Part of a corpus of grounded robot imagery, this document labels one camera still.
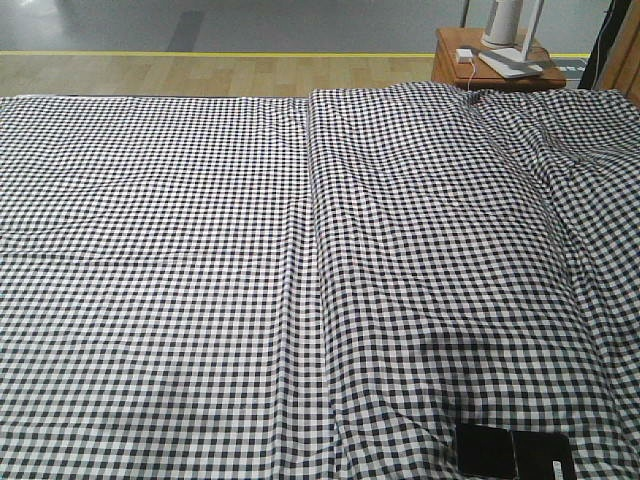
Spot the black smartphone pink frame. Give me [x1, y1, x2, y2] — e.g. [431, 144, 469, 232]
[455, 423, 577, 480]

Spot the black white checkered quilt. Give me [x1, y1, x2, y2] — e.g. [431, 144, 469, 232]
[307, 82, 639, 479]

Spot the black white checkered bedsheet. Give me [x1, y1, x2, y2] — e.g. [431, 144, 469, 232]
[1, 96, 336, 479]

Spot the wooden nightstand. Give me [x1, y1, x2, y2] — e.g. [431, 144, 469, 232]
[431, 27, 566, 92]

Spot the white power adapter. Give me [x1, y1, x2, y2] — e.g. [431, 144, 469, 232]
[455, 48, 474, 64]

